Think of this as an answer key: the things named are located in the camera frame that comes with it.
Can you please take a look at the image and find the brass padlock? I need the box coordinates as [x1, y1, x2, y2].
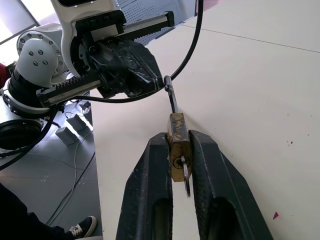
[163, 75, 193, 183]

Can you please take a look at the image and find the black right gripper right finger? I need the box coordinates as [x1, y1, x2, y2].
[188, 129, 275, 240]

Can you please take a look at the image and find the silver padlock key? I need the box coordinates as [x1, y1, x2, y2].
[181, 156, 192, 198]

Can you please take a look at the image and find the dark sneaker with white sole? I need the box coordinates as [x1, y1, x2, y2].
[65, 215, 98, 239]

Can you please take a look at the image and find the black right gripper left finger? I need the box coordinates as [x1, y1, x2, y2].
[115, 132, 175, 240]

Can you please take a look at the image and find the white floor cable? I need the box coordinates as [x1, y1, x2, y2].
[46, 139, 97, 226]

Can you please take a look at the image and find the red object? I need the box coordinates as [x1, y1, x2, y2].
[0, 63, 9, 89]

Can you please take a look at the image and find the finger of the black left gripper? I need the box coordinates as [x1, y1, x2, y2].
[87, 49, 161, 99]
[99, 39, 163, 91]

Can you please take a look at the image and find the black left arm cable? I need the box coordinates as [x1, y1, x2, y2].
[88, 0, 204, 104]

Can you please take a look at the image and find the dark trouser leg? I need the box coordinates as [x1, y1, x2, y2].
[0, 182, 74, 240]

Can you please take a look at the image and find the grey power adapter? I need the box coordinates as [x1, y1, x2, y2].
[65, 112, 88, 133]
[55, 126, 78, 146]

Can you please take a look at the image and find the black round robot base ring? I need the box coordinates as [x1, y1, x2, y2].
[0, 119, 43, 151]

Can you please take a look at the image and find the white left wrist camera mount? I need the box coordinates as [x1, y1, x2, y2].
[51, 0, 126, 79]

